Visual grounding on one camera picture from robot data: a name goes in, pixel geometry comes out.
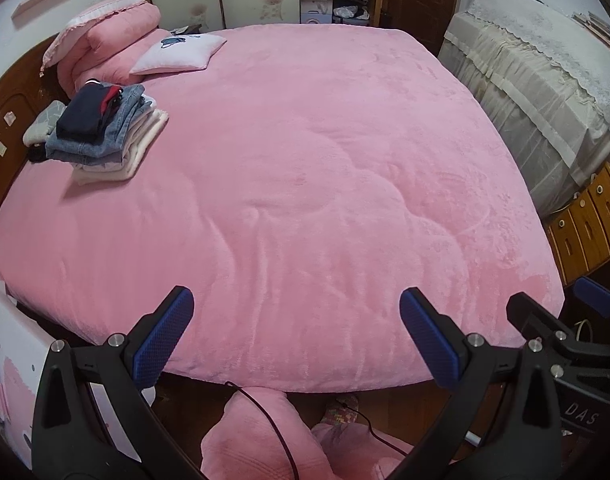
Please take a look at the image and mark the pink plush bed blanket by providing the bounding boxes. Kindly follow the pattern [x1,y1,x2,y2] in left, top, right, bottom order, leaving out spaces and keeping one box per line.
[0,25,564,392]

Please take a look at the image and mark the white printed small pillow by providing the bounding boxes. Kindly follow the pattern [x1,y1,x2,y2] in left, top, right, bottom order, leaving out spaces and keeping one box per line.
[130,34,227,76]

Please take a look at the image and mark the black cable on floor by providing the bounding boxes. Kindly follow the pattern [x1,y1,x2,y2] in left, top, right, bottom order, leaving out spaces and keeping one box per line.
[223,379,411,480]

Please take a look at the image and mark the folded cream white clothes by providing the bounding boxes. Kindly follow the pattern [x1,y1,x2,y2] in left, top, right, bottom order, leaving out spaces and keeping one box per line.
[72,108,169,184]

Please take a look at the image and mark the cream lace covered furniture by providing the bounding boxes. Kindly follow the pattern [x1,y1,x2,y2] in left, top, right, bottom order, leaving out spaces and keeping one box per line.
[438,0,610,217]

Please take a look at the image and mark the white cardboard box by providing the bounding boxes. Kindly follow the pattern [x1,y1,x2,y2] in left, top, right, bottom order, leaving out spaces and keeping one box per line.
[0,271,156,470]

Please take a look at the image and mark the wooden drawer cabinet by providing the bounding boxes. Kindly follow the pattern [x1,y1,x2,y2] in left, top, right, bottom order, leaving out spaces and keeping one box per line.
[544,162,610,288]

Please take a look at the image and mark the grey folded cloth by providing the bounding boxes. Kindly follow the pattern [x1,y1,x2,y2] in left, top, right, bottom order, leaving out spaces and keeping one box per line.
[23,100,66,148]

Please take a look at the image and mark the pink cushion on floor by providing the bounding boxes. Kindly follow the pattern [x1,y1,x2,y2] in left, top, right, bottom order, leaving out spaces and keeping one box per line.
[201,387,412,480]

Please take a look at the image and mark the wooden headboard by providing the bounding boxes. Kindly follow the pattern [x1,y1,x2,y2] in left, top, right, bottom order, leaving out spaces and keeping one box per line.
[0,38,68,207]

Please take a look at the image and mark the navy red varsity jacket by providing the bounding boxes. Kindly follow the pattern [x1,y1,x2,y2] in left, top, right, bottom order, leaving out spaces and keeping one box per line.
[55,80,122,143]

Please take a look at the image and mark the folded blue jeans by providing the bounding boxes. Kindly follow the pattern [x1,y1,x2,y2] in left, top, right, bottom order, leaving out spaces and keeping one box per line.
[44,80,153,166]

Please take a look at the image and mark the folded pink quilt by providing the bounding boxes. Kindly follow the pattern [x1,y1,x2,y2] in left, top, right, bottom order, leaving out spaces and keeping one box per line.
[40,0,169,96]

